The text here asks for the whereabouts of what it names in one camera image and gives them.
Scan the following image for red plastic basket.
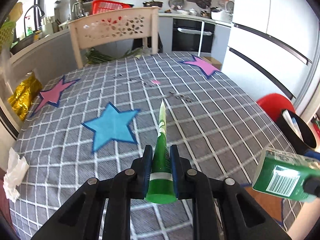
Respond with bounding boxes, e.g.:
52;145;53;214
91;0;133;15

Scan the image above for beige carved chair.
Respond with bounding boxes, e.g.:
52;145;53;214
68;7;160;69

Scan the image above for black built-in oven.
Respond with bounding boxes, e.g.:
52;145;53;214
172;18;216;53

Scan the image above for white refrigerator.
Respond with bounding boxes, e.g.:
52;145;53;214
221;0;320;100

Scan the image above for green leafy vegetables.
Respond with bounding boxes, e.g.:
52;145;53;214
85;47;144;64

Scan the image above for brown cardboard box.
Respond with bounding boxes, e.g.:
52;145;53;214
202;56;222;70

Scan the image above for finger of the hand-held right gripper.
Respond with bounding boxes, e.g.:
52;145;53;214
305;149;320;160
304;174;320;196

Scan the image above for green toothpaste tube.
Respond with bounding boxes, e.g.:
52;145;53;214
144;99;177;204

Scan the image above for gold foil bag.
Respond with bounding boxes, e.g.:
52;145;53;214
7;75;43;121

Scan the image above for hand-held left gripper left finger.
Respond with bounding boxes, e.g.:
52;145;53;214
31;145;153;240

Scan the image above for white rice cooker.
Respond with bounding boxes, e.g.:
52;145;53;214
210;7;234;22

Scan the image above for white stick vacuum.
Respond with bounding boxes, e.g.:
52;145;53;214
199;21;206;57

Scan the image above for red stool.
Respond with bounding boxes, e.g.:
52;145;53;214
256;93;297;123

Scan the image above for crumpled white tissue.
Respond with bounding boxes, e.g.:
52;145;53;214
3;147;28;202

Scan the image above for green carton box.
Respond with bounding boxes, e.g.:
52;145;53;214
252;148;320;202

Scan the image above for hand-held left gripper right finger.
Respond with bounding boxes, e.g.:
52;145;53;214
170;144;292;240

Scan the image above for black trash bin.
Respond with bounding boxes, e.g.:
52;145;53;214
276;109;318;155

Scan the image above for green plastic colander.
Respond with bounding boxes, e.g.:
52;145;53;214
0;21;15;50

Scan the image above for kitchen faucet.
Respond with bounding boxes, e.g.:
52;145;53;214
24;4;45;37

